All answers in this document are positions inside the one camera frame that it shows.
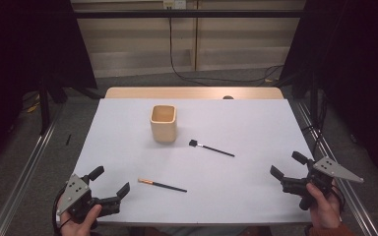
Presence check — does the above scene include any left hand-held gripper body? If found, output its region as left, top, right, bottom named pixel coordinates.
left=56, top=173, right=122, bottom=229

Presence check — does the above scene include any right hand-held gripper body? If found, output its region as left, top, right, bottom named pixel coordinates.
left=280, top=156, right=364, bottom=211

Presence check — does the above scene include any tan-tipped makeup brush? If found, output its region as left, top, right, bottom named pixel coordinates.
left=137, top=177, right=188, bottom=194

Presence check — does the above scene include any black-tipped makeup brush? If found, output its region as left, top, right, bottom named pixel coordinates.
left=188, top=139, right=236, bottom=158

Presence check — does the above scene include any beige square cup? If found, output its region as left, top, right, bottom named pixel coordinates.
left=149, top=104, right=178, bottom=144

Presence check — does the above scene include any person's left hand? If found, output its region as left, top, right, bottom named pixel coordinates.
left=58, top=204, right=103, bottom=236

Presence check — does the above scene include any person's right hand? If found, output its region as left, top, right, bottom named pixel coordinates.
left=305, top=181, right=343, bottom=230

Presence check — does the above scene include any black metal stand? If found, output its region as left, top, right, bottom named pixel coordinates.
left=37, top=77, right=52, bottom=136
left=309, top=72, right=320, bottom=127

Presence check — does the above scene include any white table mat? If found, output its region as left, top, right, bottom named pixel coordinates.
left=56, top=97, right=319, bottom=227

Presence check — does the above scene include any black curtain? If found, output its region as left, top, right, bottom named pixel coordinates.
left=0, top=0, right=98, bottom=175
left=279, top=0, right=378, bottom=190

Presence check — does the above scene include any black horizontal bar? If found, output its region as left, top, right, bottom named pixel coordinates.
left=73, top=9, right=306, bottom=19

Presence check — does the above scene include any aluminium floor rail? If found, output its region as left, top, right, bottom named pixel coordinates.
left=294, top=99, right=378, bottom=236
left=0, top=101, right=66, bottom=236

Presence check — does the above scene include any left hand-held gripper cable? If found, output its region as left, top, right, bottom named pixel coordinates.
left=52, top=188, right=67, bottom=236

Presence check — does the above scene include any long black wall cable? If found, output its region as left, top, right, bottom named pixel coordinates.
left=168, top=16, right=284, bottom=87

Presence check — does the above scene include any white wall outlet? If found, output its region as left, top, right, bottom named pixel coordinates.
left=162, top=0, right=187, bottom=10

